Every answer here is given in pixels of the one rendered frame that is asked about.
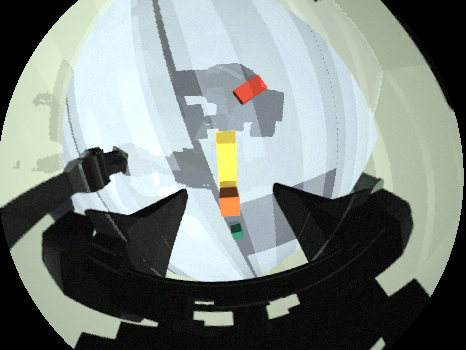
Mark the green cube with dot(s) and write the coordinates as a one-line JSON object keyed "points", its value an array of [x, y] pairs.
{"points": [[236, 231]]}

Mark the red-orange rectangular block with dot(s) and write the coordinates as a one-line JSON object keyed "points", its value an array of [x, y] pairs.
{"points": [[249, 89]]}

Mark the yellow bar with orange block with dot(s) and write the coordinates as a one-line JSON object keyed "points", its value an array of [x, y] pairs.
{"points": [[226, 163]]}

